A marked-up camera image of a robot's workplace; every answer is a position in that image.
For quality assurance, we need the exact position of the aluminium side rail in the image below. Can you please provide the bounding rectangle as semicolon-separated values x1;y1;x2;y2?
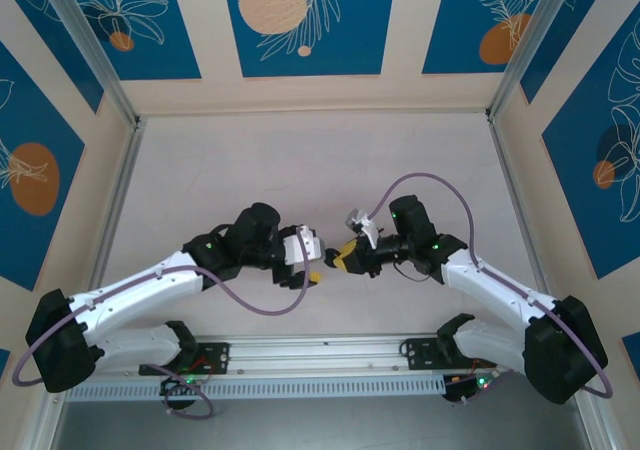
488;112;554;301
87;117;149;296

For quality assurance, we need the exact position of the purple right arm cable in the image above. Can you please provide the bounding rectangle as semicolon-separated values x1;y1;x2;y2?
372;172;615;407

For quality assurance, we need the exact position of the black controller board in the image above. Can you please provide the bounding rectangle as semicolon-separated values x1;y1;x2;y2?
159;373;201;397
442;372;501;405

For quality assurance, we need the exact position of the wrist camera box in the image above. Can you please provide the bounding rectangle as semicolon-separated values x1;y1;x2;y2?
343;208;382;250
281;224;326;265

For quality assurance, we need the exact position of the long aluminium base rail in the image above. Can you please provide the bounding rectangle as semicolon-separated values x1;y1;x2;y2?
42;330;596;382

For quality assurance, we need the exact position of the grey metal sheet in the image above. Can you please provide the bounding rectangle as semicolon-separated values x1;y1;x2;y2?
49;398;601;450

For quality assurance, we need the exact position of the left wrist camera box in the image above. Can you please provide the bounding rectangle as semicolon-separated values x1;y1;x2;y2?
281;224;326;265

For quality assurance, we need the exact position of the white slotted cable duct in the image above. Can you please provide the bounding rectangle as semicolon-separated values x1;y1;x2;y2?
63;375;447;402

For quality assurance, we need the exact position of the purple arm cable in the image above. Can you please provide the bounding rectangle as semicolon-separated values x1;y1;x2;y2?
11;225;312;420
372;172;615;407

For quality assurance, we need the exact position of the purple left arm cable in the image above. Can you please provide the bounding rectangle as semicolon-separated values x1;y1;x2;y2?
11;225;312;420

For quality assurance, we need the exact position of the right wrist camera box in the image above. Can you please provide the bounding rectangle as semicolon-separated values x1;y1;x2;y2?
343;208;382;250

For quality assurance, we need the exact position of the aluminium frame post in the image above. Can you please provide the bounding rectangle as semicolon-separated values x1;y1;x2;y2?
574;399;619;450
35;0;147;132
485;0;590;121
19;392;69;450

